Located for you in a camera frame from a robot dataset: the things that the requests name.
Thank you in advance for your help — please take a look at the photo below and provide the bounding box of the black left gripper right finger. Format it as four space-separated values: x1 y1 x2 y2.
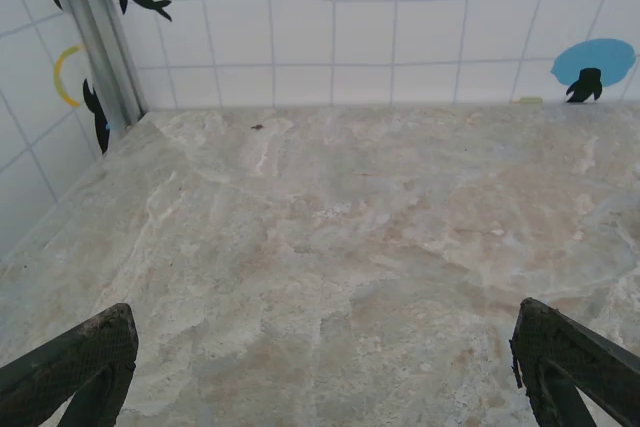
509 297 640 427

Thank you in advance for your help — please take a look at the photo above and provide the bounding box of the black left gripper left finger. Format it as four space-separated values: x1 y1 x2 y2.
0 302 139 427

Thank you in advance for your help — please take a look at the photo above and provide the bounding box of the black fish wall sticker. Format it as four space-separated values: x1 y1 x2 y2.
82 78 111 155

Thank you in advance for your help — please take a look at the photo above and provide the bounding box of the yellow ring wall sticker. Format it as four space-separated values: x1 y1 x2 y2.
53 43 87 109

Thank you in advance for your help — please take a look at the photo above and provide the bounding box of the blue round wall sticker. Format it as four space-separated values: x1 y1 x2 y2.
550 37 637 87

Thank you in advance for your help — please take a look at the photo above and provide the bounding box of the silver metal corner post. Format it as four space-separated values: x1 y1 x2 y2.
45 0 149 130

